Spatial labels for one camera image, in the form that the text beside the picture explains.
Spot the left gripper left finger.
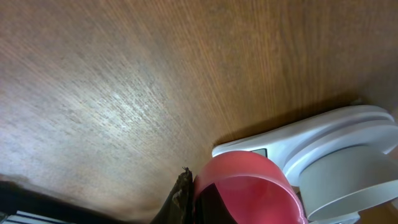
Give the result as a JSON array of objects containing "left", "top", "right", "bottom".
[{"left": 150, "top": 167, "right": 193, "bottom": 224}]

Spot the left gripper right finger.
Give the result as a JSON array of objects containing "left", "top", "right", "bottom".
[{"left": 194, "top": 184, "right": 237, "bottom": 224}]

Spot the pink measuring scoop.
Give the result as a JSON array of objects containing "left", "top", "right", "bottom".
[{"left": 194, "top": 151, "right": 308, "bottom": 224}]

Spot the white digital kitchen scale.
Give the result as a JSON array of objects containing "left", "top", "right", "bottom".
[{"left": 211, "top": 105, "right": 398, "bottom": 224}]

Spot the white round bowl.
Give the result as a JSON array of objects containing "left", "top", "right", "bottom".
[{"left": 299, "top": 146, "right": 397, "bottom": 221}]

